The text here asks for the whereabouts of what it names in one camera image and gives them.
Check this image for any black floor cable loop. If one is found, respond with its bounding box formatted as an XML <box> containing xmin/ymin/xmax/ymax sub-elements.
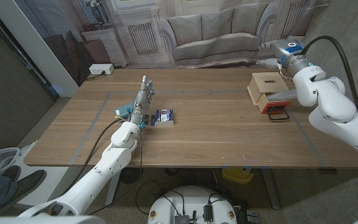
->
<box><xmin>134</xmin><ymin>179</ymin><xmax>186</xmax><ymax>216</ymax></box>

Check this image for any dark leather shoe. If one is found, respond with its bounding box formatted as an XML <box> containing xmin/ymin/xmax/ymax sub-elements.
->
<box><xmin>0</xmin><ymin>169</ymin><xmax>47</xmax><ymax>212</ymax></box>

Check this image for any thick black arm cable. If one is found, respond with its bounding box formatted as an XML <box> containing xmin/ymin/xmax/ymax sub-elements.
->
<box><xmin>300</xmin><ymin>35</ymin><xmax>358</xmax><ymax>122</ymax></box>
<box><xmin>59</xmin><ymin>117</ymin><xmax>124</xmax><ymax>197</ymax></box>

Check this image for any printed living room backdrop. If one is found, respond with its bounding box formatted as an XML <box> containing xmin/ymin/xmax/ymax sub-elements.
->
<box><xmin>12</xmin><ymin>0</ymin><xmax>331</xmax><ymax>88</ymax></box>

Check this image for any yellow plastic object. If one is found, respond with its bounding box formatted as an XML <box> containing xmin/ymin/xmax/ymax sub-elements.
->
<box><xmin>221</xmin><ymin>167</ymin><xmax>254</xmax><ymax>184</ymax></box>

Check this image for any black power adapter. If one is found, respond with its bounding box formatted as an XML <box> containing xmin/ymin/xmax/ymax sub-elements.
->
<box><xmin>203</xmin><ymin>203</ymin><xmax>214</xmax><ymax>223</ymax></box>

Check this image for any white power strip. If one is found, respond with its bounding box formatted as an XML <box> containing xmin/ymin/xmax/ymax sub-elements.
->
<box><xmin>88</xmin><ymin>63</ymin><xmax>115</xmax><ymax>75</ymax></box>

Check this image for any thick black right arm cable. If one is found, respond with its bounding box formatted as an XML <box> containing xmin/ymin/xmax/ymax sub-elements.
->
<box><xmin>300</xmin><ymin>35</ymin><xmax>358</xmax><ymax>122</ymax></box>

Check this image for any white table leg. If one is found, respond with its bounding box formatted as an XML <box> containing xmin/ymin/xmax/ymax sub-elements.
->
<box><xmin>104</xmin><ymin>177</ymin><xmax>122</xmax><ymax>208</ymax></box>
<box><xmin>261</xmin><ymin>169</ymin><xmax>282</xmax><ymax>211</ymax></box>

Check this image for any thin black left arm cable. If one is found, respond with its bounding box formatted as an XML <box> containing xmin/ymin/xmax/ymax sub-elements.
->
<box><xmin>88</xmin><ymin>127</ymin><xmax>144</xmax><ymax>215</ymax></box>

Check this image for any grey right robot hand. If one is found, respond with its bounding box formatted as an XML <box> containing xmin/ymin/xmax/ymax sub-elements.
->
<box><xmin>255</xmin><ymin>39</ymin><xmax>310</xmax><ymax>77</ymax></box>

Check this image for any blue white package box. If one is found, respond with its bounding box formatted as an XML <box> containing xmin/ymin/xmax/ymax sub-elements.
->
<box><xmin>150</xmin><ymin>108</ymin><xmax>175</xmax><ymax>127</ymax></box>

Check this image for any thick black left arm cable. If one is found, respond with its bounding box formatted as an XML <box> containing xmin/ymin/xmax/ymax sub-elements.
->
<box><xmin>59</xmin><ymin>117</ymin><xmax>124</xmax><ymax>197</ymax></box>

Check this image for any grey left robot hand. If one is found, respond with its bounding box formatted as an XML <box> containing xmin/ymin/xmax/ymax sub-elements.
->
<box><xmin>128</xmin><ymin>75</ymin><xmax>157</xmax><ymax>125</ymax></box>

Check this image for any red drawer with black handle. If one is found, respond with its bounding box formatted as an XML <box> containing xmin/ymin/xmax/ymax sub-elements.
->
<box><xmin>257</xmin><ymin>93</ymin><xmax>291</xmax><ymax>121</ymax></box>

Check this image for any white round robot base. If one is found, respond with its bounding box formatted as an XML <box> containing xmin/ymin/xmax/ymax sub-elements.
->
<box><xmin>147</xmin><ymin>185</ymin><xmax>238</xmax><ymax>224</ymax></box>

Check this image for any white robot torso edge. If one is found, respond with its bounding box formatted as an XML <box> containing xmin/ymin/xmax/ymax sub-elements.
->
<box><xmin>0</xmin><ymin>214</ymin><xmax>105</xmax><ymax>224</ymax></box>

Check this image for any black round fan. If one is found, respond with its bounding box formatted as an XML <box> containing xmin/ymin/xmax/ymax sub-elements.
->
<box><xmin>121</xmin><ymin>167</ymin><xmax>144</xmax><ymax>184</ymax></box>

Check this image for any black power strip cord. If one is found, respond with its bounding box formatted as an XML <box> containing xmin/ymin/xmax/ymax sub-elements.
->
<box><xmin>85</xmin><ymin>70</ymin><xmax>107</xmax><ymax>81</ymax></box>

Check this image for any light wooden drawer housing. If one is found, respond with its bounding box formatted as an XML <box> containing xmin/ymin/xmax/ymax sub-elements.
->
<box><xmin>247</xmin><ymin>72</ymin><xmax>290</xmax><ymax>105</ymax></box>

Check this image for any small teal toolbox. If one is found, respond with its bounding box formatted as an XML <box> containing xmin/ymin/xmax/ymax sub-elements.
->
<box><xmin>114</xmin><ymin>102</ymin><xmax>135</xmax><ymax>118</ymax></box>

